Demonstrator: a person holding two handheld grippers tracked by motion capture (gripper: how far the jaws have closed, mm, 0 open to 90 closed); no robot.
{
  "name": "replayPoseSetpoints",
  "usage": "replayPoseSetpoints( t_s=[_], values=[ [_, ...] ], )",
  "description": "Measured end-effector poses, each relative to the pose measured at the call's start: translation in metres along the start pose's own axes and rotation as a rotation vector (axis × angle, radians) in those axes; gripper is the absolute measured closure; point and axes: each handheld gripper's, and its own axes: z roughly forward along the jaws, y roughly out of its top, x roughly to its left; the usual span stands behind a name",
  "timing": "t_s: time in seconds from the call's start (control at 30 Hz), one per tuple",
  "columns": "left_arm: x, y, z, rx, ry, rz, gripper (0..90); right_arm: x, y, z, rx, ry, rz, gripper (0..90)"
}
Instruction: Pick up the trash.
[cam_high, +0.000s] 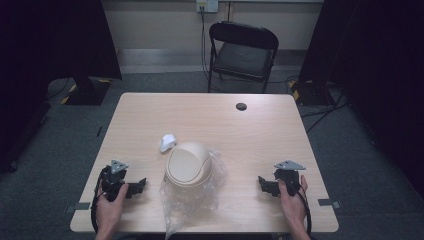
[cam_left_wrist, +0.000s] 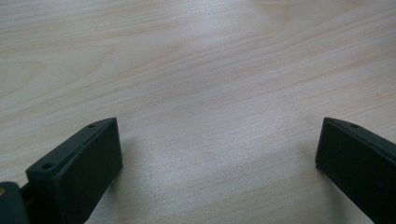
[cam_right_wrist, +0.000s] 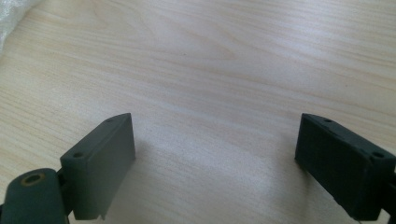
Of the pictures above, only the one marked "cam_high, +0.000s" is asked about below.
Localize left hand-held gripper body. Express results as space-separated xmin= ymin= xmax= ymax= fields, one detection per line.
xmin=99 ymin=159 xmax=130 ymax=203

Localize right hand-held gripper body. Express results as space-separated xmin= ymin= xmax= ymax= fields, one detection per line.
xmin=273 ymin=159 xmax=307 ymax=198

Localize white paper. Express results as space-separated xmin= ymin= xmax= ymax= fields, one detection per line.
xmin=159 ymin=133 xmax=178 ymax=154

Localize clear plastic bag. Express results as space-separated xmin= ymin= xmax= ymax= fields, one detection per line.
xmin=158 ymin=148 xmax=228 ymax=240

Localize person's right hand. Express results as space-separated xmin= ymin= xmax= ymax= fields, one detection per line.
xmin=277 ymin=174 xmax=310 ymax=232

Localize person's left hand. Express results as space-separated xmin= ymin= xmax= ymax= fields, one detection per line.
xmin=95 ymin=182 xmax=130 ymax=234

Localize grey tape strip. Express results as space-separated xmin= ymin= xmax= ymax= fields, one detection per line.
xmin=64 ymin=201 xmax=92 ymax=214
xmin=317 ymin=198 xmax=342 ymax=210

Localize black stand base yellow stripes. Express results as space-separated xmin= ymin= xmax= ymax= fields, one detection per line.
xmin=60 ymin=74 xmax=113 ymax=107
xmin=289 ymin=79 xmax=336 ymax=108

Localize black folding chair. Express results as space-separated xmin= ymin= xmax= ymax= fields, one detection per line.
xmin=207 ymin=20 xmax=280 ymax=94

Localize dark curtain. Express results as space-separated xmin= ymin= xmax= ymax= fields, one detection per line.
xmin=0 ymin=0 xmax=123 ymax=174
xmin=297 ymin=0 xmax=424 ymax=199

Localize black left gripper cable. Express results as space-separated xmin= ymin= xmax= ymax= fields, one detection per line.
xmin=90 ymin=167 xmax=111 ymax=234

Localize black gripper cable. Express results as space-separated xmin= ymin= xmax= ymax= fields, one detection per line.
xmin=283 ymin=179 xmax=313 ymax=237
xmin=90 ymin=167 xmax=111 ymax=234

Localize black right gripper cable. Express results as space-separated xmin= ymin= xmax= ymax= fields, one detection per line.
xmin=283 ymin=179 xmax=313 ymax=237

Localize black floor cables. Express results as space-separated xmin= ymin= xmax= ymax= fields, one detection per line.
xmin=284 ymin=74 xmax=349 ymax=134

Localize black wall power cable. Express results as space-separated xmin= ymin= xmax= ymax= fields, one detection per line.
xmin=198 ymin=5 xmax=212 ymax=81

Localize white wall outlet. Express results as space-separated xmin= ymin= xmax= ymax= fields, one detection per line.
xmin=195 ymin=0 xmax=220 ymax=14

